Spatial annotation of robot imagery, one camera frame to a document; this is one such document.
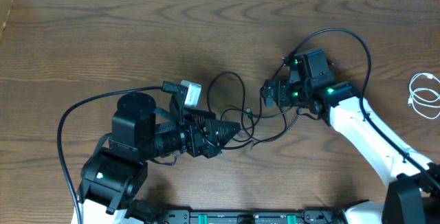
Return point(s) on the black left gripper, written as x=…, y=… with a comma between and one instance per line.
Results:
x=203, y=148

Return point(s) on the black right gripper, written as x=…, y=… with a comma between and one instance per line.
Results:
x=281, y=98

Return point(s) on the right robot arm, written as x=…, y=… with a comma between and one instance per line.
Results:
x=411, y=179

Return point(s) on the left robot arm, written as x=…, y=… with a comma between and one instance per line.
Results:
x=142, y=132

